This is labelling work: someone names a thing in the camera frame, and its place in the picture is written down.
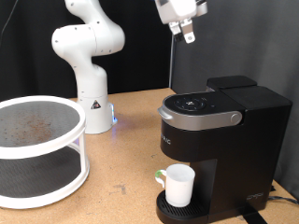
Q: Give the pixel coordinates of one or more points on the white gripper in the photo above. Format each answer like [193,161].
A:
[177,9]

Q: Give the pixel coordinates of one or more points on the black Keurig coffee machine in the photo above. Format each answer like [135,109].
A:
[249,140]

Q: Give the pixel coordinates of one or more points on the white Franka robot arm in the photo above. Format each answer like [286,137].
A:
[90,77]

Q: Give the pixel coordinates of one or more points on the black curtain backdrop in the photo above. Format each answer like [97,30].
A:
[28,68]

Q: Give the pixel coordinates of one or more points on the white two-tier turntable shelf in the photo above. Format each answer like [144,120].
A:
[37,124]

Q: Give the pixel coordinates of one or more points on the black tape strip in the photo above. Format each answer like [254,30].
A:
[253,217]

